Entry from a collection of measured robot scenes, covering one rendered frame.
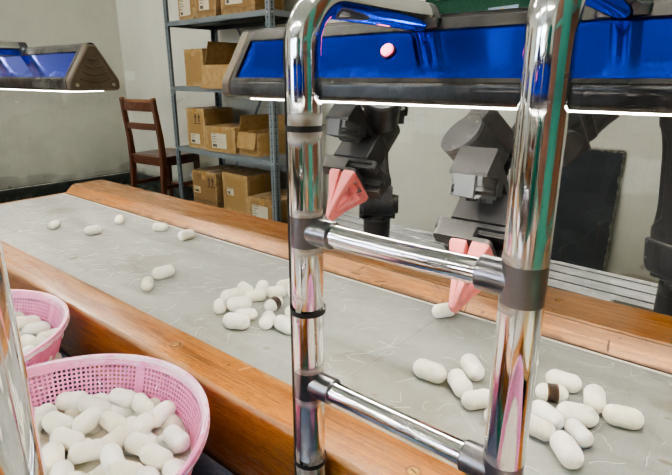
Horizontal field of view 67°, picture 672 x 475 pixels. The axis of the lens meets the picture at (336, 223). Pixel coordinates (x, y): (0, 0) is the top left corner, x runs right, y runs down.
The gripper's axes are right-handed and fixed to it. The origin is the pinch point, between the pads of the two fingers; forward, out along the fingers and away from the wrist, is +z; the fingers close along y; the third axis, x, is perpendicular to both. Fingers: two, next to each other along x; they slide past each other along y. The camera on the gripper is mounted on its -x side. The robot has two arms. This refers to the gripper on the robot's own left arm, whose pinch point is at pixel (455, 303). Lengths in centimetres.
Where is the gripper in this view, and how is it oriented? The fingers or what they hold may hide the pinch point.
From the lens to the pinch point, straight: 59.1
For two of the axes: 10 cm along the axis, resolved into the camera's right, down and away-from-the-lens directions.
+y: 7.8, 1.7, -6.0
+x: 4.1, 5.8, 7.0
